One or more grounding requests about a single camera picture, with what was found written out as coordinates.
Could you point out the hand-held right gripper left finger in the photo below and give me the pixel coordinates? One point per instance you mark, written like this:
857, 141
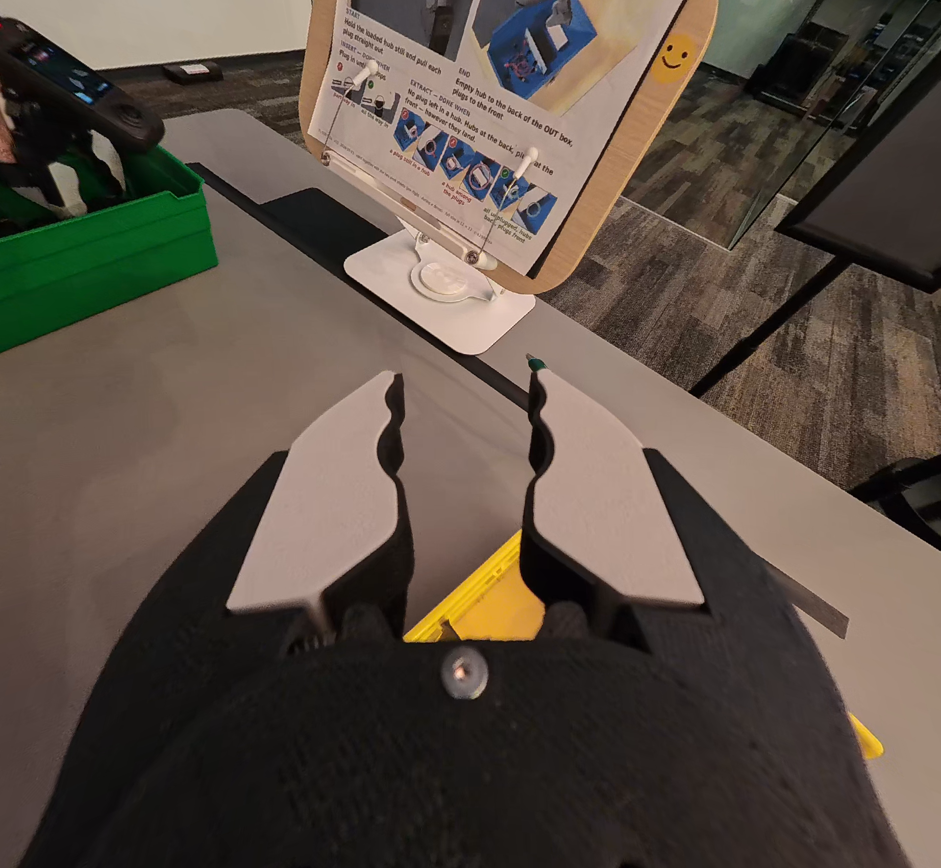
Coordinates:
316, 516

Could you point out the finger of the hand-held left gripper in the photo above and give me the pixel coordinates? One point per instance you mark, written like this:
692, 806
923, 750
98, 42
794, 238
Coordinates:
103, 170
41, 189

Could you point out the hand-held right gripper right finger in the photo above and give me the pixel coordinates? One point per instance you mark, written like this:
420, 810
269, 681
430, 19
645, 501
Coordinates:
610, 516

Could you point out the green plastic bin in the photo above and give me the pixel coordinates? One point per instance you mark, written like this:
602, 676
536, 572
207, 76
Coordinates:
118, 258

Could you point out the yellow plastic bin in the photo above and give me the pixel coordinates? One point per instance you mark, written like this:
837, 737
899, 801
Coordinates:
471, 596

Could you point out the small black floor object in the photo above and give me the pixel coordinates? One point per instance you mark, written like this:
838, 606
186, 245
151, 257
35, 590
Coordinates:
193, 72

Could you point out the black mat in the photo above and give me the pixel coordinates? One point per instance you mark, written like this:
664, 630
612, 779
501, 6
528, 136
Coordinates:
316, 222

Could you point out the white stand base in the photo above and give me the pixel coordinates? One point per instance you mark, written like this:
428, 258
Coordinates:
441, 295

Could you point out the instruction sheet on stand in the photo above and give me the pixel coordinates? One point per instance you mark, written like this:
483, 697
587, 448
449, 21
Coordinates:
647, 178

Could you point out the black monitor on stand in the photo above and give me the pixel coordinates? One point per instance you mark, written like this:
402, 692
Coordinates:
882, 192

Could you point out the yellow smiley sticker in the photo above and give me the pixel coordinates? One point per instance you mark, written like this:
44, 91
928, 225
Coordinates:
677, 57

